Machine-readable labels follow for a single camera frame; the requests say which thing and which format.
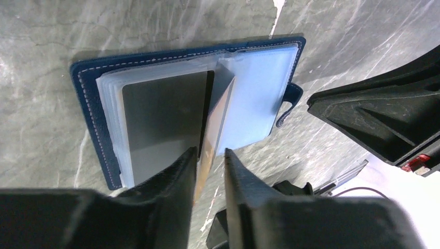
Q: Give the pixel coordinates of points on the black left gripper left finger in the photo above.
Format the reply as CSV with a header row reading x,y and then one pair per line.
x,y
153,214

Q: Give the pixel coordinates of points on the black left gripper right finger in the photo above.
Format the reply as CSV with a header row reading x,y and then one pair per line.
x,y
258,216

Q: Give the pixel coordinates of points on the aluminium rail frame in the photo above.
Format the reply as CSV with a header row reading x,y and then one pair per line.
x,y
328,187

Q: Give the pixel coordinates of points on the black credit card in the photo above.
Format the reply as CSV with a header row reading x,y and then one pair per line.
x,y
164,118

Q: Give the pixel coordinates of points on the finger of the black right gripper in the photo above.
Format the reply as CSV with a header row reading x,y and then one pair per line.
x,y
422,68
394,123

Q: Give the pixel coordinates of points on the blue leather card holder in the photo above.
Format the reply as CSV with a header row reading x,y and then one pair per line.
x,y
263,70

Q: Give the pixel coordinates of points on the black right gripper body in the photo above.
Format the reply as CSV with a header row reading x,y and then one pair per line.
x,y
425,163

